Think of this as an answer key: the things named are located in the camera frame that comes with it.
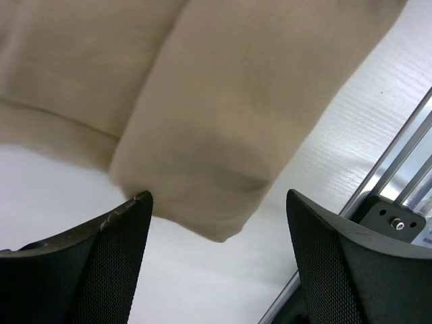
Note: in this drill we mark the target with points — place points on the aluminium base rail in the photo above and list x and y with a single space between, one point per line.
403 175

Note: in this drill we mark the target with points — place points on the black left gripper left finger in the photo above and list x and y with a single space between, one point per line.
87 274

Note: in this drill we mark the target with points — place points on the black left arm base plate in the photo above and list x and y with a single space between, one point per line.
385 217

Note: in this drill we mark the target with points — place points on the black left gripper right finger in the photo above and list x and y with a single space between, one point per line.
351 274

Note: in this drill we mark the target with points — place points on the beige t shirt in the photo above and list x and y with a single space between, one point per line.
202 103

